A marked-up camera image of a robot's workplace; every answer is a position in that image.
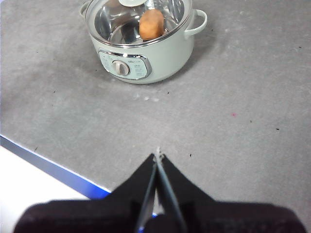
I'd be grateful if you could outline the glass lid with green knob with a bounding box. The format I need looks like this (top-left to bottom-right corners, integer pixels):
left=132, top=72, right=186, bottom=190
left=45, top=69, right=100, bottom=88
left=86, top=0, right=194, bottom=48

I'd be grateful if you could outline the pale green electric pot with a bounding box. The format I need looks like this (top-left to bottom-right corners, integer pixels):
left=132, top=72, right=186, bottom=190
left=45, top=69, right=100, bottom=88
left=79, top=0, right=208, bottom=84

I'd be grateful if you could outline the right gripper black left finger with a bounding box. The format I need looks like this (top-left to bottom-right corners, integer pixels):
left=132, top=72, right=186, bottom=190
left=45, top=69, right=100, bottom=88
left=13, top=153, right=157, bottom=233

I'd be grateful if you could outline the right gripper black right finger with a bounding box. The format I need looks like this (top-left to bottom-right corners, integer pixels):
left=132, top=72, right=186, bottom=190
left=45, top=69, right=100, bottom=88
left=156, top=146, right=307, bottom=233

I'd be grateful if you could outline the brown potato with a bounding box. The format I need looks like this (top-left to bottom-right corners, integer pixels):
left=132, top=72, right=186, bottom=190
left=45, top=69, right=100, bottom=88
left=138, top=9, right=165, bottom=41

